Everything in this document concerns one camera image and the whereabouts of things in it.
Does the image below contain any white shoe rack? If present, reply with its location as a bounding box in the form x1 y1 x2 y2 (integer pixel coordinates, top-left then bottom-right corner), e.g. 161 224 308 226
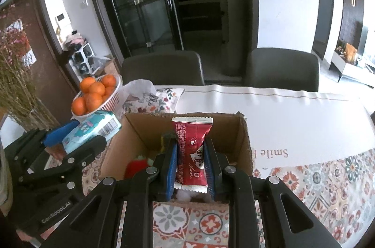
70 43 96 74

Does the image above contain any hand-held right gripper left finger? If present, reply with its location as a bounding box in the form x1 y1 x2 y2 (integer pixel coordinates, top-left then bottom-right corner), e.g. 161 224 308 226
39 134 179 248

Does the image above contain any pile of oranges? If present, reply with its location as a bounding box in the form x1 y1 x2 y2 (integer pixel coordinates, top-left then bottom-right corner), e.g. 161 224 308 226
72 75 117 116

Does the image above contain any dried flower bunch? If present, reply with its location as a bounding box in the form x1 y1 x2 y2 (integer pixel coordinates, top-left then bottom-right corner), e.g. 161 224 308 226
0 28 61 132

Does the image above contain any cardboard box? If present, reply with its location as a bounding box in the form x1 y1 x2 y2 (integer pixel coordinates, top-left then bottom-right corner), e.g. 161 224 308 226
98 112 254 205

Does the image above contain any white low cabinet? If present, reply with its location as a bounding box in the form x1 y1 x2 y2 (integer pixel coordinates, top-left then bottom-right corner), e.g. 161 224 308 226
328 50 375 88

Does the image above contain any floral printed cushion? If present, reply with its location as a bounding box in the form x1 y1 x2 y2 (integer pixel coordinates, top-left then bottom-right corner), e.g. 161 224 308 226
121 79 186 114

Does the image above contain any pile of clothes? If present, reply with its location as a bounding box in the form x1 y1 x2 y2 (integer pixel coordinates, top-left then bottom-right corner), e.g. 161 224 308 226
63 33 86 47

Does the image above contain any red fluffy pompom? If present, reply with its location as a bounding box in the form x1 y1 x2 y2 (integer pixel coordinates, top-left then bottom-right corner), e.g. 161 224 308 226
124 158 154 180

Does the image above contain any blue tissue pack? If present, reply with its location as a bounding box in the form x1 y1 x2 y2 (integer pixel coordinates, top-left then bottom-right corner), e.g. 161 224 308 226
62 110 123 155

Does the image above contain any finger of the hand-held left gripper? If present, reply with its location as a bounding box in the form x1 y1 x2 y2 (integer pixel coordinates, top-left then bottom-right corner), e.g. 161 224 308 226
58 135 108 193
20 120 80 149

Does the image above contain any patterned tablecloth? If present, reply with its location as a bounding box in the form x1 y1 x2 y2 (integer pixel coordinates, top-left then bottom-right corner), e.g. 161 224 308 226
82 148 375 248

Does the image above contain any brown wooden door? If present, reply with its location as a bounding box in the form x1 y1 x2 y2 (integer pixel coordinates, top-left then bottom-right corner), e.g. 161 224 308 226
0 0 80 127

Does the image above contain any wall poster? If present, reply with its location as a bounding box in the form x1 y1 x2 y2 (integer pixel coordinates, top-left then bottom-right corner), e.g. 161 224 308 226
0 19 37 67

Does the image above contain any white plastic basket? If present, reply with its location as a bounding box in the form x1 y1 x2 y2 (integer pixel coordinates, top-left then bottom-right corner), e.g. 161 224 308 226
71 74 123 121

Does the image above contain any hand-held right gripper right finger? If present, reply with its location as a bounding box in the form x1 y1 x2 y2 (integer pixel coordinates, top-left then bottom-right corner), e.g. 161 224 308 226
203 137 343 248

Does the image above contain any red snack packet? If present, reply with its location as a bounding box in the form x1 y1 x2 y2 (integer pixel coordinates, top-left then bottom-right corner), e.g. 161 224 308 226
171 116 213 193

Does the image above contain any dark interior door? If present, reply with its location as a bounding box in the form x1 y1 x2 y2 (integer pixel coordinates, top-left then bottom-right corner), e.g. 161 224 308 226
312 0 335 61

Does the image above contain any dark grey chair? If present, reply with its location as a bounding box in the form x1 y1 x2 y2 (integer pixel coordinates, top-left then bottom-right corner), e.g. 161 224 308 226
244 48 320 93
121 50 205 86

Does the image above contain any white printed table cover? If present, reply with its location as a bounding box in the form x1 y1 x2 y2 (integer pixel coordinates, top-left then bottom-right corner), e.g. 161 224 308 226
175 84 375 173

